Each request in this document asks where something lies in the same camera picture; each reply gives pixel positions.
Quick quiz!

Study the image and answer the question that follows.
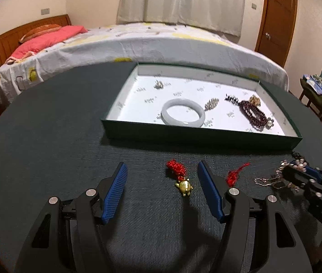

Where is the gold turtle charm red tassel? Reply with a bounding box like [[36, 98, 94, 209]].
[[167, 159, 194, 197]]

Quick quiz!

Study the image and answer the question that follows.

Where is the green shallow box white lining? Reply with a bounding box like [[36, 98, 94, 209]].
[[101, 62, 303, 152]]

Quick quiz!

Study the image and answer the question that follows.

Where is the gold charm with red tassel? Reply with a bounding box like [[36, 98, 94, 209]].
[[226, 163, 250, 188]]

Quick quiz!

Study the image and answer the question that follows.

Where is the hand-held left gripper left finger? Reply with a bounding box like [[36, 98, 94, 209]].
[[15, 162, 129, 273]]

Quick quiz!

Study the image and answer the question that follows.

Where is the wooden door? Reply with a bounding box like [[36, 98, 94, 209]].
[[255, 0, 298, 67]]

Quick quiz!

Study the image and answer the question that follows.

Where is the olive green folded garment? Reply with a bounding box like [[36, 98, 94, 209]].
[[300, 80, 322, 106]]

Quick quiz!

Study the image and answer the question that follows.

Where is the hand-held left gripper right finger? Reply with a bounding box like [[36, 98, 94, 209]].
[[197, 160, 313, 273]]

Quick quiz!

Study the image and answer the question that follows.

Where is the pile of light folded clothes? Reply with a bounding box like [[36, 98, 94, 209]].
[[303, 74, 322, 96]]

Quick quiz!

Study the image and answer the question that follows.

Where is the wooden headboard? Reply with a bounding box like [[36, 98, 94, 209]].
[[0, 14, 72, 66]]

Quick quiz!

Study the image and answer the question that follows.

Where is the white jade bangle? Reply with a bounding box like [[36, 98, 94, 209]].
[[161, 98, 206, 127]]

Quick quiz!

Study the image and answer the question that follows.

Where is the orange pillow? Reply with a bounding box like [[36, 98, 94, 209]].
[[19, 24, 62, 43]]

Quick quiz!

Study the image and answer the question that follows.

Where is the white curtain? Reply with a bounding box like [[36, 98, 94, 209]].
[[116, 0, 247, 37]]

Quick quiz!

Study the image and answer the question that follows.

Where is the pink quilt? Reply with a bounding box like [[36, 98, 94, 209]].
[[6, 25, 88, 63]]

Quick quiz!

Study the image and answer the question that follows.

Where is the pearl cluster chain bracelet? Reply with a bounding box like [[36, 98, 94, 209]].
[[253, 159, 309, 191]]

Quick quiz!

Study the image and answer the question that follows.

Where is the bed with patterned white sheet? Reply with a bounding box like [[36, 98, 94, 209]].
[[0, 23, 289, 106]]

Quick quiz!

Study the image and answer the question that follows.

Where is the dark red bead bracelet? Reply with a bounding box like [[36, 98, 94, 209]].
[[238, 99, 275, 133]]

